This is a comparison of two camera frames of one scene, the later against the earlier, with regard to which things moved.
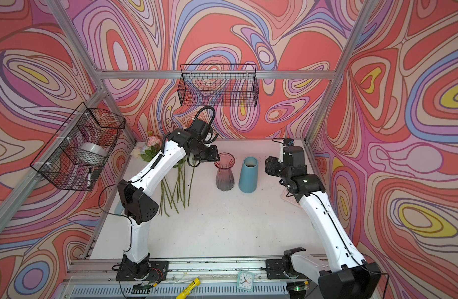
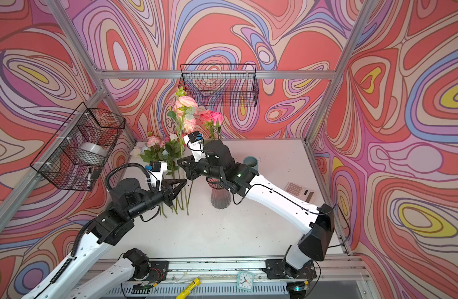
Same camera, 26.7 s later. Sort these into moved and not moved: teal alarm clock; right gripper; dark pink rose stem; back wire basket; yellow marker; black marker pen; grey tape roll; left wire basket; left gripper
Moved: right gripper; dark pink rose stem; left gripper
Not moved: yellow marker; teal alarm clock; left wire basket; back wire basket; black marker pen; grey tape roll
